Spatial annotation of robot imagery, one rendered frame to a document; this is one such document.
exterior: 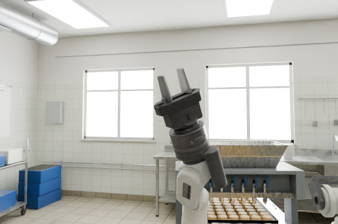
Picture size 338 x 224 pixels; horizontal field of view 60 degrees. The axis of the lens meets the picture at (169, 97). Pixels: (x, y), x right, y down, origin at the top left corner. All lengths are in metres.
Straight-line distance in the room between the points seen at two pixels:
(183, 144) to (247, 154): 1.13
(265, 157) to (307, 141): 3.30
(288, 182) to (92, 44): 4.62
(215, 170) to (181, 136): 0.11
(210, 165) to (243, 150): 1.06
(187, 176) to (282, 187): 1.25
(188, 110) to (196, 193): 0.19
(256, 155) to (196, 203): 1.09
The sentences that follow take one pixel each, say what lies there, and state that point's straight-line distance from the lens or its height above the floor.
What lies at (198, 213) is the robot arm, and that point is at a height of 1.23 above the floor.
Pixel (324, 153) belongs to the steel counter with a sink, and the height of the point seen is 0.91.
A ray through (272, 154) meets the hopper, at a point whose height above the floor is 1.26.
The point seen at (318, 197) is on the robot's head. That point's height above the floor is 1.32.
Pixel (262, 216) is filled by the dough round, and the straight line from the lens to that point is 1.89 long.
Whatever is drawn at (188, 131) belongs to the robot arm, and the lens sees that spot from 0.68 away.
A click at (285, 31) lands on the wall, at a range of 5.21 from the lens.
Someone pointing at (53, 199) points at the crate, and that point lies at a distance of 5.63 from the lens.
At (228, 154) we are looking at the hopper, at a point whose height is 1.26.
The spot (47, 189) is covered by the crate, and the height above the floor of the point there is 0.27.
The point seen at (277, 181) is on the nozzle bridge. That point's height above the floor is 1.10.
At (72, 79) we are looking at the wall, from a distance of 5.89.
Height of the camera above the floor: 1.49
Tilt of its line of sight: 4 degrees up
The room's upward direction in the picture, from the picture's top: straight up
